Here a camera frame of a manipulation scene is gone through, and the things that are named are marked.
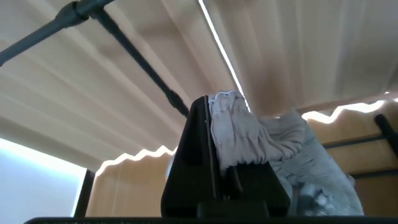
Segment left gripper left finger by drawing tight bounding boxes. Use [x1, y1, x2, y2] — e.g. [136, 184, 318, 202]
[160, 95, 224, 218]

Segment pale grey shorts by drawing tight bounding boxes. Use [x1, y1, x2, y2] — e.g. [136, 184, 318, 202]
[208, 90, 364, 217]

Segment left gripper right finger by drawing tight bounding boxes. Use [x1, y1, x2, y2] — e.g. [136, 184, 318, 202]
[224, 161, 291, 218]

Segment beige curtain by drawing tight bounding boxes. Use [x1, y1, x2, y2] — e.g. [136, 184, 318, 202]
[0, 0, 398, 172]

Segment black clothes rack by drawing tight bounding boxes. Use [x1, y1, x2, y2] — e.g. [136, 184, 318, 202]
[0, 0, 398, 180]

